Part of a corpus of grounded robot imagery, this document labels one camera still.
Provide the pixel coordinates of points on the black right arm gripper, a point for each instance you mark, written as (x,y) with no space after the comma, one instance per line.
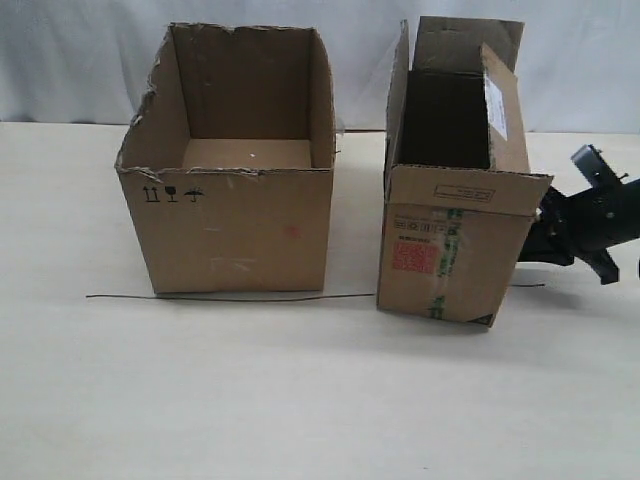
(586,222)

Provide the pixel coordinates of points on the narrow cardboard box with label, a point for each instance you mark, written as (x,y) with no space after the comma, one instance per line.
(459,195)

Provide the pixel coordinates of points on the large open cardboard box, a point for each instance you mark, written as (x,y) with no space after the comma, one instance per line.
(227,167)

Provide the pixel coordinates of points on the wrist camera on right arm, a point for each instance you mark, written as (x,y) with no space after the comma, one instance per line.
(589,161)

